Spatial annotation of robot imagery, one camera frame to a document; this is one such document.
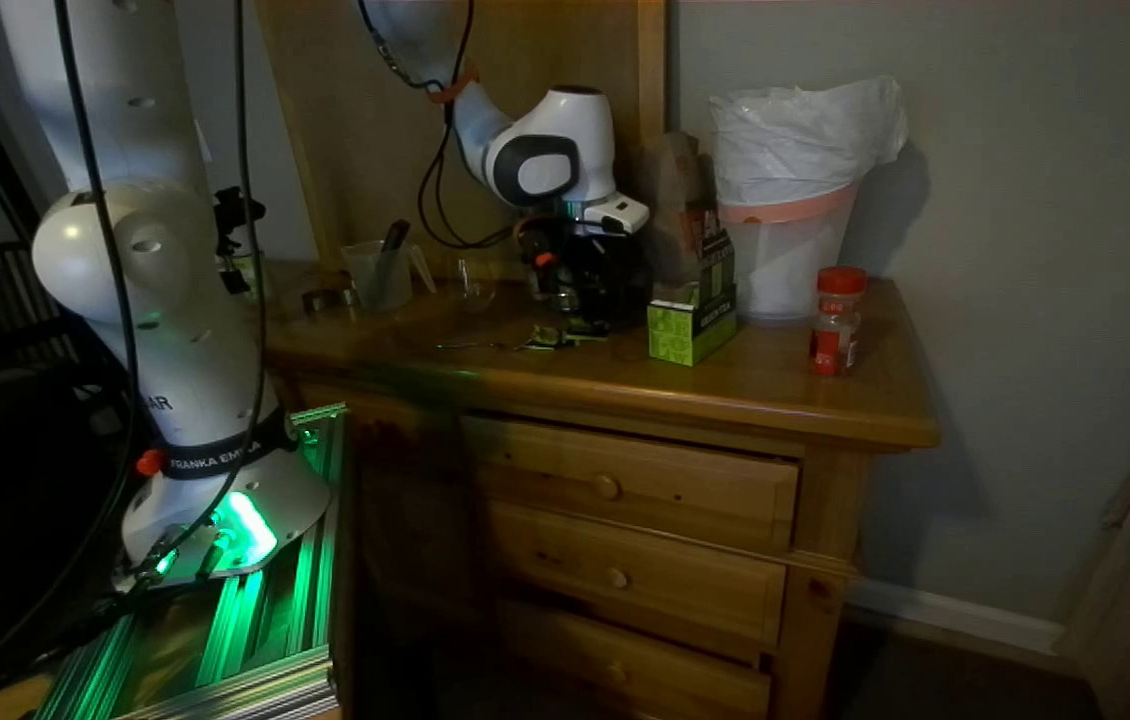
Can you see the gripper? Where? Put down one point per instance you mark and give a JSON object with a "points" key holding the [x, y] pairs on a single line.
{"points": [[607, 275]]}

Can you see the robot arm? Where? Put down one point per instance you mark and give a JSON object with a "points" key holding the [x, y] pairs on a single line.
{"points": [[185, 340]]}

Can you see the green sachet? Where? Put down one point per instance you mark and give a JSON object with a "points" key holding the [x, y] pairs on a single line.
{"points": [[589, 328], [551, 338]]}

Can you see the green cardboard box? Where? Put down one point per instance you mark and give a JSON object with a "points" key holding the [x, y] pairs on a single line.
{"points": [[687, 328]]}

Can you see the brown paper carton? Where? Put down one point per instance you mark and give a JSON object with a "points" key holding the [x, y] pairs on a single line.
{"points": [[681, 200]]}

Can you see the small clear glass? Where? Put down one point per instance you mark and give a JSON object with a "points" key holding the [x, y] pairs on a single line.
{"points": [[474, 282]]}

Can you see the metal spoon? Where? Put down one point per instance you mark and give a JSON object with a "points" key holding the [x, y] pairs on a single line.
{"points": [[480, 346]]}

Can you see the white bin with bag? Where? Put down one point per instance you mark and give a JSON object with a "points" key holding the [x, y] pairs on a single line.
{"points": [[791, 200]]}

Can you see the wooden drawer knob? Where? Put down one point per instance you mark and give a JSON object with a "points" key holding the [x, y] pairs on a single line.
{"points": [[606, 487], [616, 672], [617, 578]]}

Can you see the dark utensil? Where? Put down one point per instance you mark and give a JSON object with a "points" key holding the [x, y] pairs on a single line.
{"points": [[393, 240]]}

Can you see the wooden drawer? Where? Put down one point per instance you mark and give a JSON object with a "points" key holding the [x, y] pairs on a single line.
{"points": [[685, 480], [705, 585], [685, 675]]}

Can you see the clear plastic measuring cup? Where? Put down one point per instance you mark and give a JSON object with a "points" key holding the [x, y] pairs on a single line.
{"points": [[373, 280]]}

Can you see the wooden dresser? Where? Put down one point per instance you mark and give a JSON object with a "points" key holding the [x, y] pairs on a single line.
{"points": [[805, 400]]}

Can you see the spice bottle with red cap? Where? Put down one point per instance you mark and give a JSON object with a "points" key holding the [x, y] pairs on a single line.
{"points": [[837, 320]]}

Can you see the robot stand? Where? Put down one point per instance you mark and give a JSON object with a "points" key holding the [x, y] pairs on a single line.
{"points": [[255, 640]]}

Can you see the camera on mount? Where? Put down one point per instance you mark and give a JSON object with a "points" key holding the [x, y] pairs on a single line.
{"points": [[235, 230]]}

